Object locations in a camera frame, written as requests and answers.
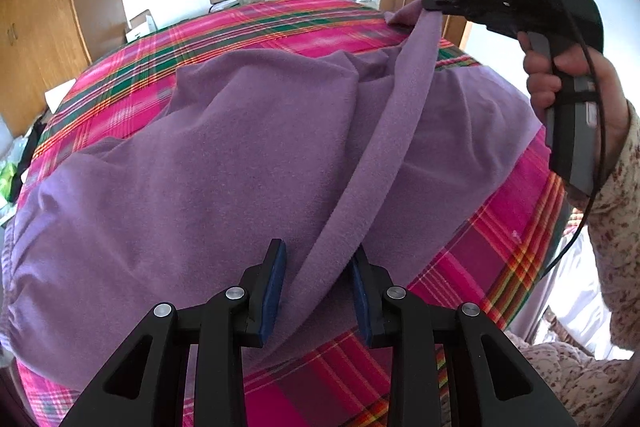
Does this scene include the purple fleece pants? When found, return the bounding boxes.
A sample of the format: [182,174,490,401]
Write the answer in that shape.
[0,0,553,395]

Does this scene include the person's floral jacket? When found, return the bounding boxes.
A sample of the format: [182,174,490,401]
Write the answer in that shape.
[515,339,638,427]

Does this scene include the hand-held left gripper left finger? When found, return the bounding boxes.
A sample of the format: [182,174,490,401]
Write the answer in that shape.
[60,239,288,427]

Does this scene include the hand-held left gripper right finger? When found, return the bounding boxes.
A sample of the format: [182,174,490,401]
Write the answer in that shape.
[350,249,576,427]

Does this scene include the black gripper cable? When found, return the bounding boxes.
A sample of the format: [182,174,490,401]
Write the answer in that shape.
[530,0,603,276]

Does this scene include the person's right hand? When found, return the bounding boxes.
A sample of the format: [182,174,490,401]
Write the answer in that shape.
[516,31,630,186]

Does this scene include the white paper box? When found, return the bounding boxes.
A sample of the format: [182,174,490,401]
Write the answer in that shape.
[45,79,77,114]

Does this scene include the wooden wardrobe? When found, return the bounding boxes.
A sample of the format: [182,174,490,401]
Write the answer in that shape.
[0,0,128,132]

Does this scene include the person's right forearm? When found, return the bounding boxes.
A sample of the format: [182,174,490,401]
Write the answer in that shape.
[582,99,640,360]

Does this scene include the pink green plaid bed sheet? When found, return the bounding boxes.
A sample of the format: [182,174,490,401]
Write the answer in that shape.
[12,0,568,427]

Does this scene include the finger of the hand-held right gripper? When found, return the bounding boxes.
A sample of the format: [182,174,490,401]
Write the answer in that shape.
[422,0,473,16]

